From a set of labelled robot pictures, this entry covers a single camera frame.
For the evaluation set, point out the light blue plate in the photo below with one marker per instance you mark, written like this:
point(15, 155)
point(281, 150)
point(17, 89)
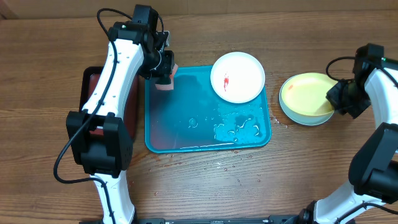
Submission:
point(299, 118)

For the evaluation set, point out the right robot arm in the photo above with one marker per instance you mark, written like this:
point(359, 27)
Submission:
point(372, 177)

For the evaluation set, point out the black and red tray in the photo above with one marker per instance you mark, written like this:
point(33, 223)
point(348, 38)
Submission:
point(90, 79)

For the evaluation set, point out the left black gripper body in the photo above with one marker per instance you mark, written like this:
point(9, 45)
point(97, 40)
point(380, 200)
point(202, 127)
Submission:
point(157, 65)

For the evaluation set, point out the teal plastic tray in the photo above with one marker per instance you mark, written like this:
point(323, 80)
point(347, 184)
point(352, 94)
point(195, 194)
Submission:
point(192, 117)

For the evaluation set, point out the green and orange sponge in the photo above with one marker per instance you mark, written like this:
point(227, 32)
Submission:
point(167, 84)

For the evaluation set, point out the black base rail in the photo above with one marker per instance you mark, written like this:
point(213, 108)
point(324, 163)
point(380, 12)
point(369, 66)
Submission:
point(272, 219)

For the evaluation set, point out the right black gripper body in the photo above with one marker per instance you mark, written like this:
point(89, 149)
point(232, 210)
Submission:
point(347, 96)

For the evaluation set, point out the yellow-green plate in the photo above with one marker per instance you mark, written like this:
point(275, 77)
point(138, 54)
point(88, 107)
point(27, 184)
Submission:
point(305, 94)

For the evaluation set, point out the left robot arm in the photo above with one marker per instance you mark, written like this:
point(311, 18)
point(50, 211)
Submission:
point(98, 137)

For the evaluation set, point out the white plate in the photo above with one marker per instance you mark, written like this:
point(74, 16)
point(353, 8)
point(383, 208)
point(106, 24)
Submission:
point(237, 77)

